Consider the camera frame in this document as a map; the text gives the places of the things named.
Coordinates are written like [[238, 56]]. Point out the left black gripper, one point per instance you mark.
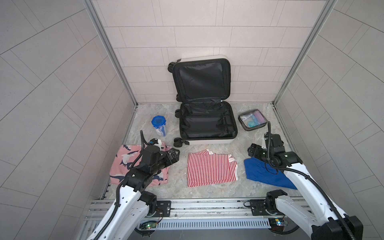
[[174, 159]]

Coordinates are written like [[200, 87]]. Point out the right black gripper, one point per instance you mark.
[[254, 153]]

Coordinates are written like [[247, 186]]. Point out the blue t-shirt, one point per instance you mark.
[[259, 171]]

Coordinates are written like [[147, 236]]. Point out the clear toiletry pouch black trim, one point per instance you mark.
[[252, 120]]

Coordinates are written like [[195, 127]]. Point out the red white striped shirt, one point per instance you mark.
[[208, 168]]

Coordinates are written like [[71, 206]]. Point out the pink shark print garment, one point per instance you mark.
[[123, 163]]

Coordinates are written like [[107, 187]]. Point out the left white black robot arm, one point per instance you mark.
[[133, 203]]

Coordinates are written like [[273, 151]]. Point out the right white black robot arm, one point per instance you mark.
[[325, 220]]

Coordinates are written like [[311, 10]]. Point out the clear container with blue lid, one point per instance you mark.
[[159, 123]]

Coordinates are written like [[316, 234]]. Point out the left green circuit board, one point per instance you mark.
[[149, 225]]

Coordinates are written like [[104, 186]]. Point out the green circuit board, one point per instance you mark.
[[277, 225], [149, 225]]

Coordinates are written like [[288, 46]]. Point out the black and white open suitcase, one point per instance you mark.
[[203, 85]]

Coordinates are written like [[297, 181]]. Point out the right green circuit board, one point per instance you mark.
[[277, 225]]

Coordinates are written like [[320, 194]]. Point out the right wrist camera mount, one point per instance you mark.
[[276, 140]]

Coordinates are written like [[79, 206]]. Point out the aluminium mounting rail frame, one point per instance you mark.
[[189, 214]]

